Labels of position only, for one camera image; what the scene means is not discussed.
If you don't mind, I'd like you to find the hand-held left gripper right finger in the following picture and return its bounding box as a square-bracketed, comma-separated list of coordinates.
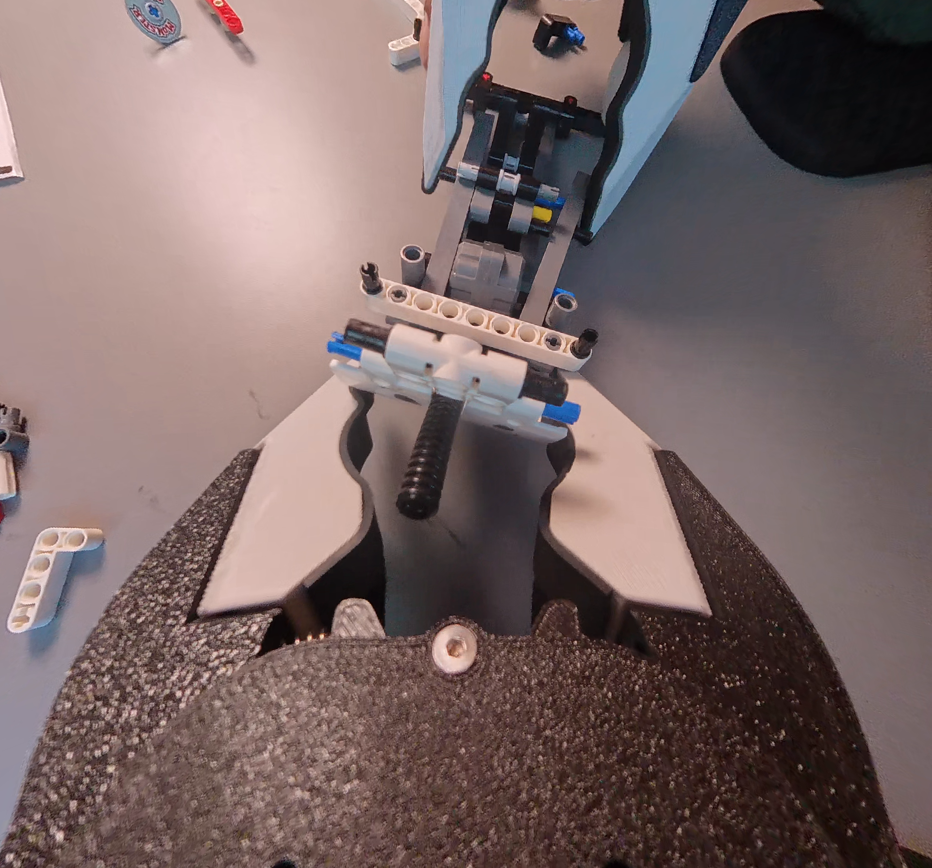
[542, 405, 715, 621]

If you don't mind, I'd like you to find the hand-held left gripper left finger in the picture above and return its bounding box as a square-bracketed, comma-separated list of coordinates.
[193, 373, 385, 621]

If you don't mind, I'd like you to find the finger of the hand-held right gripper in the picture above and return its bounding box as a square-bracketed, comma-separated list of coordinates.
[577, 0, 758, 246]
[418, 0, 565, 199]

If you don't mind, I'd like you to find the white brick hood panel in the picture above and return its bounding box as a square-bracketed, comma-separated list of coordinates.
[369, 0, 428, 69]

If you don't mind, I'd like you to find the toy brick model car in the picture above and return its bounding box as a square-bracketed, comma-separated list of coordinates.
[322, 67, 614, 524]

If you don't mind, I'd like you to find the small black blue connector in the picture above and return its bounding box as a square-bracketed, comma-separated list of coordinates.
[532, 11, 589, 58]

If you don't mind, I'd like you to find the white angled brick piece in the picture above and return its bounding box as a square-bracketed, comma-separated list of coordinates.
[5, 525, 107, 637]

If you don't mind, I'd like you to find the pile of small brick pieces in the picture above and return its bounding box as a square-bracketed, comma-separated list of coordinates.
[0, 401, 34, 522]

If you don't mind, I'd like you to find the round grey disc piece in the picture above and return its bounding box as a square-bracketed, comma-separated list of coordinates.
[121, 0, 187, 48]

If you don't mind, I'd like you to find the sticker sheet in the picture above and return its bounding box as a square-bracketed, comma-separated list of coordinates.
[0, 73, 27, 186]

